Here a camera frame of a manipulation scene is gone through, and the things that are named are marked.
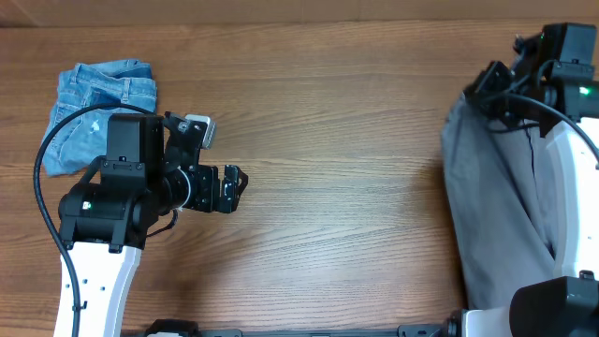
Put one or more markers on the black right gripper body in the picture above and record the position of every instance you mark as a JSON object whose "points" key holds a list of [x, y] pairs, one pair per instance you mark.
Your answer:
{"points": [[506, 111]]}

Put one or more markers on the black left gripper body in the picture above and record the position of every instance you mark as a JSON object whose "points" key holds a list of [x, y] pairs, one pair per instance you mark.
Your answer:
{"points": [[202, 184]]}

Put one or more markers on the grey cotton shorts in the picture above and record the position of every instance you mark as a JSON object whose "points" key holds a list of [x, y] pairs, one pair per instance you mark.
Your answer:
{"points": [[502, 197]]}

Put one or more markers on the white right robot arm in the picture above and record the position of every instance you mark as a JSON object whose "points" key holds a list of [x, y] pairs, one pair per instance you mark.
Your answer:
{"points": [[550, 86]]}

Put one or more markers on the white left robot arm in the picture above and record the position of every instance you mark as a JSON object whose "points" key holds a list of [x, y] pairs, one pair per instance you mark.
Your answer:
{"points": [[151, 169]]}

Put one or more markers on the folded blue denim shorts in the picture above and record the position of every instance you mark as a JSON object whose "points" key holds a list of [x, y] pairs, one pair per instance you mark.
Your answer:
{"points": [[127, 81]]}

